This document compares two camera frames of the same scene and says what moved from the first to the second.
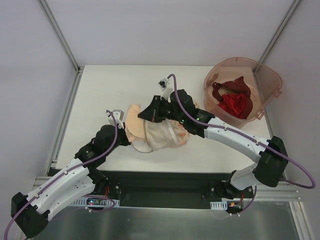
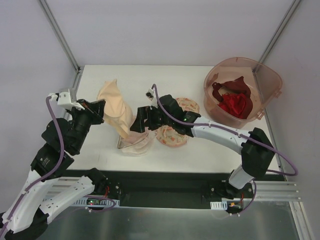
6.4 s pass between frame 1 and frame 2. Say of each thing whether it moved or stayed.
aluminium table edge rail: stayed
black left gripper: moved
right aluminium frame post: stayed
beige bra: moved
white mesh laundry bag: moved
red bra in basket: stayed
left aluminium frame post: stayed
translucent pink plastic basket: stayed
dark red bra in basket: stayed
